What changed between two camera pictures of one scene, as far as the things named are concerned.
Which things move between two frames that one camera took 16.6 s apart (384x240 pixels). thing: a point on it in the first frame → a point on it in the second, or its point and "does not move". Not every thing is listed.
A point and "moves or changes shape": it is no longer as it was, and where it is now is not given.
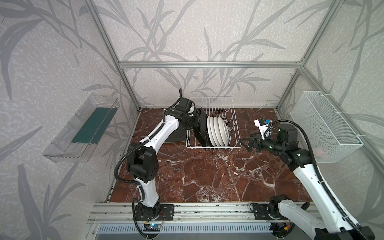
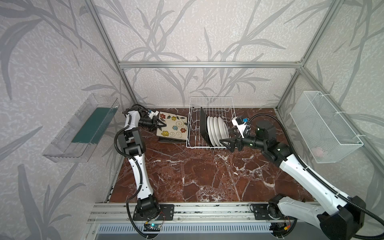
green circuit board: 152,227 does not move
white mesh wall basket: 331,139 does not move
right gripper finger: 245,146 → 231,146
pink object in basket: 319,152 does not move
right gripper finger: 242,141 → 229,140
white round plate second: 213,131 does not move
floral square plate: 200,133 moves or changes shape
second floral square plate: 203,134 does not move
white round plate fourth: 224,132 does not move
